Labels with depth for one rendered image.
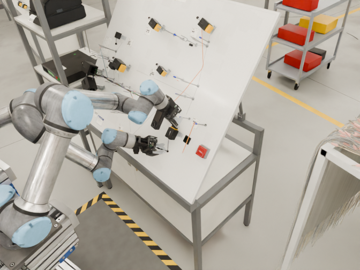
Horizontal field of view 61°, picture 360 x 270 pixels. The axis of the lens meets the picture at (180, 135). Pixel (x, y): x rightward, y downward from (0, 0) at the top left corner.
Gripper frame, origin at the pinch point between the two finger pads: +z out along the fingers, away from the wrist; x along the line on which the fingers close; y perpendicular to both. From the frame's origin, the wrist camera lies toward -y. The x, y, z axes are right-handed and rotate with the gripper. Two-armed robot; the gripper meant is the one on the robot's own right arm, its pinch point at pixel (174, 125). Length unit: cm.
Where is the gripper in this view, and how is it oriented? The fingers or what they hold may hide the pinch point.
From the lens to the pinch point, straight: 162.6
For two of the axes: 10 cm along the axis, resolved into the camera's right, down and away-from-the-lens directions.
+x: -6.7, -4.9, 5.6
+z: 3.8, 4.3, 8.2
